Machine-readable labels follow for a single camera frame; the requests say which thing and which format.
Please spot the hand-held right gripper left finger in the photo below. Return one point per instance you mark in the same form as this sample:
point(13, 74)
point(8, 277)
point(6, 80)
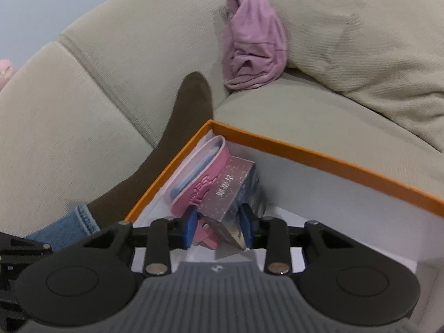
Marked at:
point(190, 229)

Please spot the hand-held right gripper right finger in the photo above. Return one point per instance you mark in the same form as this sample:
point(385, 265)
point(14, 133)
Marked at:
point(247, 223)

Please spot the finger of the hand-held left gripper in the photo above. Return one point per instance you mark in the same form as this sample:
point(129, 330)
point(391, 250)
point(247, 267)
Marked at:
point(20, 241)
point(8, 305)

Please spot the silver purple carton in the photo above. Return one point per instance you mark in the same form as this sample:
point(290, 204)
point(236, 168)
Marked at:
point(229, 187)

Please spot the pink lidded plastic container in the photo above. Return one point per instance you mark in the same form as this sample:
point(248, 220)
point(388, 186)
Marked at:
point(204, 184)

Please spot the orange cardboard box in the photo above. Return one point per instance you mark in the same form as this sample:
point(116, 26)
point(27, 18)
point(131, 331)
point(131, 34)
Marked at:
point(312, 194)

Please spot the blue jeans leg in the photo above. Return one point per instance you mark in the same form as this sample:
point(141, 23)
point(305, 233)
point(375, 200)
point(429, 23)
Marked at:
point(69, 225)

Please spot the person's left foot brown sock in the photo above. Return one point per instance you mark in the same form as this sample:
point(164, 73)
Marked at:
point(187, 111)

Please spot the beige fabric sofa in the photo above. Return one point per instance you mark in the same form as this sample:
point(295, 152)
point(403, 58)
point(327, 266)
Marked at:
point(104, 93)

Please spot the pink garment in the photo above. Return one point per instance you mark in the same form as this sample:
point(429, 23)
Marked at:
point(253, 34)

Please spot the beige cushion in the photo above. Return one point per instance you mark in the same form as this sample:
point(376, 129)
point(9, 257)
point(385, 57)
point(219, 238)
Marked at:
point(364, 41)

